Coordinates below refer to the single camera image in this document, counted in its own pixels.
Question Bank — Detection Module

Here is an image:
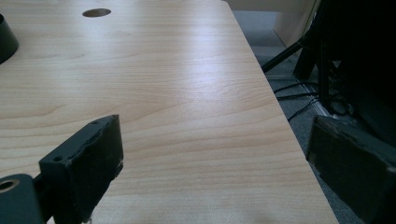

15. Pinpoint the dark equipment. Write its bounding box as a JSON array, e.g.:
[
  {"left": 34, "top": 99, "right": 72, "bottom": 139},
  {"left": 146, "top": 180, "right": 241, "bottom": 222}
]
[{"left": 317, "top": 0, "right": 396, "bottom": 147}]

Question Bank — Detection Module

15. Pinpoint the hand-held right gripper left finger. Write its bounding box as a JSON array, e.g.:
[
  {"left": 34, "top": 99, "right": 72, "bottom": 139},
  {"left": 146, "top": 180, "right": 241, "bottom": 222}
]
[{"left": 38, "top": 114, "right": 124, "bottom": 224}]

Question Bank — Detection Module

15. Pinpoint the dark round container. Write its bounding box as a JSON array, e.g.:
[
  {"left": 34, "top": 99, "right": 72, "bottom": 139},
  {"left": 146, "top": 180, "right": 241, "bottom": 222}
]
[{"left": 0, "top": 13, "right": 20, "bottom": 65}]

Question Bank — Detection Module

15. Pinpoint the white cabinet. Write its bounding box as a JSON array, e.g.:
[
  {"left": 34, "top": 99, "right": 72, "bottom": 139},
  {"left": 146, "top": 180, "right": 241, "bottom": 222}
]
[{"left": 223, "top": 0, "right": 322, "bottom": 49}]

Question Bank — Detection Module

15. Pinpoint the black metal stand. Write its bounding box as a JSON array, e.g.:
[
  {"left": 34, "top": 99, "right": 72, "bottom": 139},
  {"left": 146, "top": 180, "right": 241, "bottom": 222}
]
[{"left": 261, "top": 18, "right": 335, "bottom": 113}]

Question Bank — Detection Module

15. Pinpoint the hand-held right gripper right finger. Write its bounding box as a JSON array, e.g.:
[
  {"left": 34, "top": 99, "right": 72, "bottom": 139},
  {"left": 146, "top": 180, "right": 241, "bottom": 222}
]
[{"left": 305, "top": 115, "right": 396, "bottom": 224}]

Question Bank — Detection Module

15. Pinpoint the black cable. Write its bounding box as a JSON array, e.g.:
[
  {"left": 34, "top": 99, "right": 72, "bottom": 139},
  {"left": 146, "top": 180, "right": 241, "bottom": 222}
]
[{"left": 273, "top": 81, "right": 354, "bottom": 122}]

